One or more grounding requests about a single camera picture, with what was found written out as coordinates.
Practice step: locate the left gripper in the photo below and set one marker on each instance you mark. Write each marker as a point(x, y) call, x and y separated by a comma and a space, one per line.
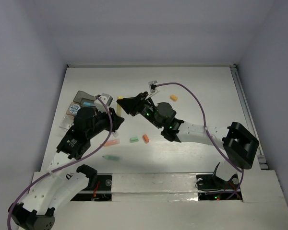
point(115, 119)

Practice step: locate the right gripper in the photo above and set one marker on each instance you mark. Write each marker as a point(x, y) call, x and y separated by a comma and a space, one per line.
point(132, 106)

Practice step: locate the green cap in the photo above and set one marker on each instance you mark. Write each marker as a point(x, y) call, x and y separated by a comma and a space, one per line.
point(134, 139)

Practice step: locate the orange cap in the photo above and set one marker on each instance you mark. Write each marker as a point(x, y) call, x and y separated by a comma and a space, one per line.
point(146, 138)

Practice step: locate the blue pencil-shaped highlighter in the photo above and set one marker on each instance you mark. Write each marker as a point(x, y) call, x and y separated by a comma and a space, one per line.
point(88, 104)

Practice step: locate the green pencil-shaped highlighter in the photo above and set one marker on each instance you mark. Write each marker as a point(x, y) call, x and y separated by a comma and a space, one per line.
point(112, 158)

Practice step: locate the yellow pencil-shaped highlighter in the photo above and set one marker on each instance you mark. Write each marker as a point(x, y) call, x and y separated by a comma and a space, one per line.
point(119, 109)

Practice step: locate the grey-orange pencil-shaped highlighter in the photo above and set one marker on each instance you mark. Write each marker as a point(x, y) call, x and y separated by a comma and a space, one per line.
point(115, 134)

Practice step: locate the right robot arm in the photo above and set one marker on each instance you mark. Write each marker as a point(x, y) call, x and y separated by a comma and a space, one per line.
point(236, 144)

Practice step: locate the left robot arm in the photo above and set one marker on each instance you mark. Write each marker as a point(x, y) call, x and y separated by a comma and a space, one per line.
point(37, 206)

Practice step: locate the orange pencil-shaped highlighter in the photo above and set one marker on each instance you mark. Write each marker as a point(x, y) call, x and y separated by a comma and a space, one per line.
point(111, 142)

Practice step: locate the grey smoked plastic bin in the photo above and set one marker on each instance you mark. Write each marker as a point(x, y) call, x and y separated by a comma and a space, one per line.
point(81, 97)

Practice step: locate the orange-yellow cap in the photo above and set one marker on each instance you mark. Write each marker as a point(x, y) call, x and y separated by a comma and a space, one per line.
point(173, 97)

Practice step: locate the clear plastic bin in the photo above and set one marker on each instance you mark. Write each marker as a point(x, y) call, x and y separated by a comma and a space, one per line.
point(66, 122)

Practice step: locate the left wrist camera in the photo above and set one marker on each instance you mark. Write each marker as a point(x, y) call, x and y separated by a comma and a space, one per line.
point(105, 98)

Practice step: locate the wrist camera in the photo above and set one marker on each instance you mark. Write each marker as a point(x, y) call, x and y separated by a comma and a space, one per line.
point(153, 88)
point(105, 98)

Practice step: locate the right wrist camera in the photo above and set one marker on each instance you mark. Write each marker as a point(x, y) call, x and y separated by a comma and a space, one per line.
point(153, 88)

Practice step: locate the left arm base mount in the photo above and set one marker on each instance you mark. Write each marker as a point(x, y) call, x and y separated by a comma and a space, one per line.
point(102, 189)

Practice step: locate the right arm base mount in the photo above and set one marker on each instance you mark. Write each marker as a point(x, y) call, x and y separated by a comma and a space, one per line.
point(210, 187)

